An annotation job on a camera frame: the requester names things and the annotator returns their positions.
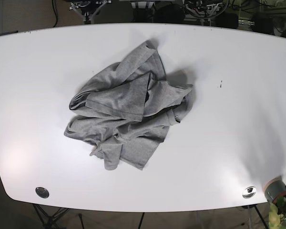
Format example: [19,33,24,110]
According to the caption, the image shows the grey T-shirt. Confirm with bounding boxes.
[64,42,194,170]

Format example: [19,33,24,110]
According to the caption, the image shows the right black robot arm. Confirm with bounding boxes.
[68,0,112,24]

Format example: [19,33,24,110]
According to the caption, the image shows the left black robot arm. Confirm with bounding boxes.
[183,0,229,26]

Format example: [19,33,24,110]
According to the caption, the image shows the left silver table grommet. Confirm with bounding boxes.
[35,187,49,198]

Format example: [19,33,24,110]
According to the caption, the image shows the silver table grommet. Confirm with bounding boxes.
[35,187,49,198]
[242,187,256,199]

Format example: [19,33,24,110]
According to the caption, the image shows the right silver table grommet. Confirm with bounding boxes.
[242,187,256,199]

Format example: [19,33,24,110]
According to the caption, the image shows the grey plant pot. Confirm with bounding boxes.
[263,178,286,204]

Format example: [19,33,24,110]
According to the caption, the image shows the green potted plant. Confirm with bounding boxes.
[268,196,286,229]

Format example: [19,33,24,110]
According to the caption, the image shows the black table leg frame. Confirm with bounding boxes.
[33,204,70,229]

